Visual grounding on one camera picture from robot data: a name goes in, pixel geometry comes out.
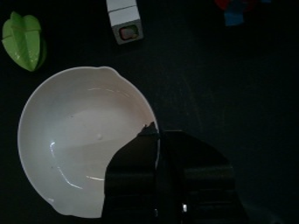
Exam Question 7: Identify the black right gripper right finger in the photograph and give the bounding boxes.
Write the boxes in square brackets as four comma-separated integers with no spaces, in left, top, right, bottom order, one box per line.
[159,129,250,224]

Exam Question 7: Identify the red and blue toy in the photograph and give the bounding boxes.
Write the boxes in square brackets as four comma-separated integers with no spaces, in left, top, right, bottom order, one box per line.
[212,0,274,27]

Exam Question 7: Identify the white bowl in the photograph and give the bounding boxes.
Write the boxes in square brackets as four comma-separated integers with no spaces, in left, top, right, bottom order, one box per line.
[16,66,160,219]

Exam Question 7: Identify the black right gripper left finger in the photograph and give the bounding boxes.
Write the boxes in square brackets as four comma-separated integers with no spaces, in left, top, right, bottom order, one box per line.
[100,121,161,224]

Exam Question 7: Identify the white toy sushi roll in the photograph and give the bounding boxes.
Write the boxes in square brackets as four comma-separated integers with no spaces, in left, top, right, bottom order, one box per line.
[105,0,145,46]

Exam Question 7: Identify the green toy leaf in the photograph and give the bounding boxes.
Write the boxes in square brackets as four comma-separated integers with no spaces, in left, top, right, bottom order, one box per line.
[1,10,48,73]

